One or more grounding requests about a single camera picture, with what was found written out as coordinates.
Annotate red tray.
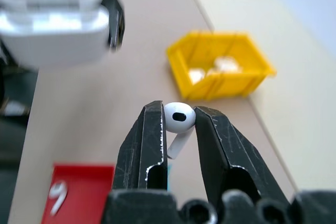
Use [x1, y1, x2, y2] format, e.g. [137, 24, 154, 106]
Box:
[41, 164, 116, 224]

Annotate yellow plastic bin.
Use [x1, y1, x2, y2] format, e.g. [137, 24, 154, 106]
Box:
[166, 30, 278, 101]

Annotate light blue flat piece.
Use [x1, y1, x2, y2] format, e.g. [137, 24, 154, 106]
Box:
[167, 165, 173, 191]

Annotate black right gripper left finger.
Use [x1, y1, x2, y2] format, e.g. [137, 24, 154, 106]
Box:
[112, 100, 169, 191]

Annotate white earbuds in bin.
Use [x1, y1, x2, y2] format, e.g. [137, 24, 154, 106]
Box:
[213, 56, 244, 74]

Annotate white earbud charging case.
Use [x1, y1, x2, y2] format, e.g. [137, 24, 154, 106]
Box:
[0, 0, 111, 68]

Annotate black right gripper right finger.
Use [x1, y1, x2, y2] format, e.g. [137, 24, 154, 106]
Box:
[194, 105, 292, 207]

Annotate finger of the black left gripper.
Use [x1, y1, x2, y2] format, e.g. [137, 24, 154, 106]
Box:
[103, 0, 127, 53]

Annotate white earbud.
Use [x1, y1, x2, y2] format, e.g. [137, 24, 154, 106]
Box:
[48, 180, 69, 216]
[163, 102, 197, 159]

